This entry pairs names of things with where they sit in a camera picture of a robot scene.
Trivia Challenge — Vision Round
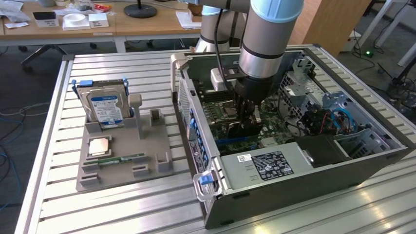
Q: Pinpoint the clear plastic bag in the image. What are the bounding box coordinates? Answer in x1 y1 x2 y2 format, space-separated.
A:
0 0 32 23

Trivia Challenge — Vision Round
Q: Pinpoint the white cube box with label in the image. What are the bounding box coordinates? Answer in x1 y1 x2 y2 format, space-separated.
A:
88 12 109 28

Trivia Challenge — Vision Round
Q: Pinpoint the black lamp base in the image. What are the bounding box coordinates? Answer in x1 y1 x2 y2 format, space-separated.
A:
123 0 157 19

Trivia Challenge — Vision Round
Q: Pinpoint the black camera cable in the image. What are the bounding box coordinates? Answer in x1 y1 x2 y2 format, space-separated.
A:
213 7 235 90

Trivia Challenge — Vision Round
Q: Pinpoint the white flat box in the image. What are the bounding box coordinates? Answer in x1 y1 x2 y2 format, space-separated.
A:
61 19 91 31

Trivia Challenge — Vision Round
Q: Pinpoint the white floor cable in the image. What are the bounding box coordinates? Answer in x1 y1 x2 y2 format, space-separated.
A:
0 102 49 117

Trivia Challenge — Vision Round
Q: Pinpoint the CPU socket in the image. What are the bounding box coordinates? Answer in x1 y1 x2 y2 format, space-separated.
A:
220 98 240 117

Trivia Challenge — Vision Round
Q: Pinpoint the grey power supply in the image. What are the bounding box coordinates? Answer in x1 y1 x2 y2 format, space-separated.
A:
219 142 315 191

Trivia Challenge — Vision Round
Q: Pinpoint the green motherboard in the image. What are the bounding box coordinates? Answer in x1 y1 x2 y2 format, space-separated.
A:
193 81 295 156

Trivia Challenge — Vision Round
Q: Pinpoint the green RAM stick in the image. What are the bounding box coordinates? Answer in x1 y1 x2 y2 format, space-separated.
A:
84 153 147 167

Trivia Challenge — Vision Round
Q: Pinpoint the brown cardboard box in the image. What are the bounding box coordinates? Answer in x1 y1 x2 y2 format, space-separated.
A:
188 4 204 17

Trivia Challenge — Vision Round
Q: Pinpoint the grey parts rack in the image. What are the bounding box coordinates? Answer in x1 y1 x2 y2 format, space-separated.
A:
75 94 175 194

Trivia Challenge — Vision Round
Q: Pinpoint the white paper stack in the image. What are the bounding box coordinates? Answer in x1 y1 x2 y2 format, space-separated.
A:
176 10 203 30

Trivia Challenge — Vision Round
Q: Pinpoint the hard disk in blue caddy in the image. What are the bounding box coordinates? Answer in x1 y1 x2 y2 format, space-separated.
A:
71 78 132 129

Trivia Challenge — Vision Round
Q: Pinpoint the black chair base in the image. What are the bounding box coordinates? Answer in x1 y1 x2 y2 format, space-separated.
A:
20 43 69 72

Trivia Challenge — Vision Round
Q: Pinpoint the black topped label box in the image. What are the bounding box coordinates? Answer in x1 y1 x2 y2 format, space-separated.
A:
32 11 60 28

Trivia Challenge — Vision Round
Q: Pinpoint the open grey PC case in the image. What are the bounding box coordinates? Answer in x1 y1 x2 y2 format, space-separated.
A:
171 44 416 230

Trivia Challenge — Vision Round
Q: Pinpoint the wooden desk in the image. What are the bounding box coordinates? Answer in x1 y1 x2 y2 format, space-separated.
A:
0 0 293 53

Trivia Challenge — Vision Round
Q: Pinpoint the graphics card with black fan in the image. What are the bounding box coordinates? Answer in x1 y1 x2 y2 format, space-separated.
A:
227 107 264 139

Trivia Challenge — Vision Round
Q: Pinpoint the wooden cabinet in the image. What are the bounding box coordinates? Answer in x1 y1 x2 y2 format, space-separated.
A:
287 0 372 56

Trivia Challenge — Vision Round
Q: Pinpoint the white table frame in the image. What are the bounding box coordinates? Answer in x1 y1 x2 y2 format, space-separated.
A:
356 0 416 66

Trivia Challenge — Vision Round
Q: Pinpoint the blue expansion slot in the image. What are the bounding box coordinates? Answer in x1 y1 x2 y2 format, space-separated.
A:
216 136 249 146

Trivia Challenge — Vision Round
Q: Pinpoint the blue disk wire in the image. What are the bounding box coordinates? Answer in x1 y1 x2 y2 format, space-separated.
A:
331 108 357 135

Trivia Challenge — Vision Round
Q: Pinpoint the silver CPU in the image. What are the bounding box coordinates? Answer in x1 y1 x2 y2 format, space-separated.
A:
88 137 109 156

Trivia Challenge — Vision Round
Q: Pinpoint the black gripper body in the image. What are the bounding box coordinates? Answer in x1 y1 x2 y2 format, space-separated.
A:
233 76 272 106

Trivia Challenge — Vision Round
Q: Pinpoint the blue floor cable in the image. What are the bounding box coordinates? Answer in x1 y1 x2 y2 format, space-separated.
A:
0 117 25 210

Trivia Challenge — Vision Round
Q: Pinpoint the white tape roll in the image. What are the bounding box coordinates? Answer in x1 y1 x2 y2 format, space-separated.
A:
64 13 85 24

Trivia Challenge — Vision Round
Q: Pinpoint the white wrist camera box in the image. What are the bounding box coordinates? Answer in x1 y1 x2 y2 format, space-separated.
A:
209 68 237 92

